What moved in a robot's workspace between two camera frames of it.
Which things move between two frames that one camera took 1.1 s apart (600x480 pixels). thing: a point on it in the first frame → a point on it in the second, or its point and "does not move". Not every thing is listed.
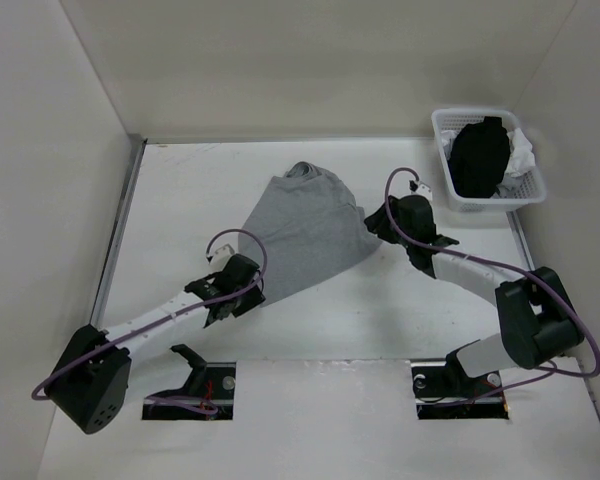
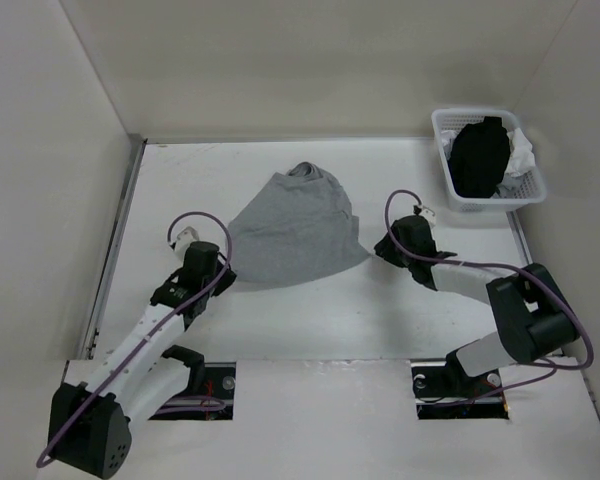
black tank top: [479, 157] does not move
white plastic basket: [519, 192] does not move
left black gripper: [253, 300] → [228, 279]
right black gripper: [377, 223] → [384, 248]
